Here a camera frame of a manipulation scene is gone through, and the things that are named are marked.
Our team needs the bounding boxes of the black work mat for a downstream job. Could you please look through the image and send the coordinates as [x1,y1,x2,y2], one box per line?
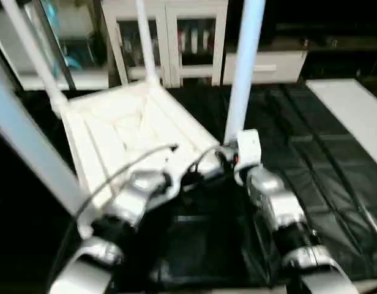
[0,83,377,288]

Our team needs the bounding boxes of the white drawer unit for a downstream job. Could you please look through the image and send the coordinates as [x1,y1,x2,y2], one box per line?
[222,50,308,85]

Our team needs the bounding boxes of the white glass door cabinet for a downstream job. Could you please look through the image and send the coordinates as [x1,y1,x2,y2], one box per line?
[102,0,229,88]

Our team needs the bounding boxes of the grey metal pole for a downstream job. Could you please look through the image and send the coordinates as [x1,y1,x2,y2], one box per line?
[26,0,76,91]

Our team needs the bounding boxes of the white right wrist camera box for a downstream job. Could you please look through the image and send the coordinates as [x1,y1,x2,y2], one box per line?
[233,129,263,184]

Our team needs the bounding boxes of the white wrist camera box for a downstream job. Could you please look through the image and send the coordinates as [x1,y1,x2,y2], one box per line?
[233,129,263,184]
[153,153,207,200]

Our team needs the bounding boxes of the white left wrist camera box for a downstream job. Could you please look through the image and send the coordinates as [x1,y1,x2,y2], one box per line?
[153,153,207,200]

